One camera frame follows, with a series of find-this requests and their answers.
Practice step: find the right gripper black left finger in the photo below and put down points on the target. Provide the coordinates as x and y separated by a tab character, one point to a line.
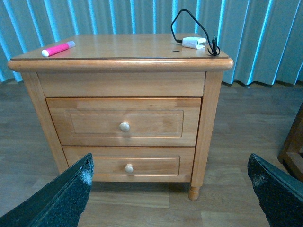
60	203

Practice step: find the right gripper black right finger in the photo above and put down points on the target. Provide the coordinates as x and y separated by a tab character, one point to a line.
280	195

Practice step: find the wooden drawer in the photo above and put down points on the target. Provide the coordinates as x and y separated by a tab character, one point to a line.
126	121
136	164

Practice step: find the pink marker with clear cap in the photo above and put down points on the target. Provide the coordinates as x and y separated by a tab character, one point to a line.
57	49

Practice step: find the wooden nightstand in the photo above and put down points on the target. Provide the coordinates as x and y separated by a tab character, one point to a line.
126	66

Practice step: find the light blue curtain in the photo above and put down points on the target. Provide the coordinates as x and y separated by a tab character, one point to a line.
263	37

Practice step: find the white charger adapter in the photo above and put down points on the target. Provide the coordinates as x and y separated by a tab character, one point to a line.
194	42

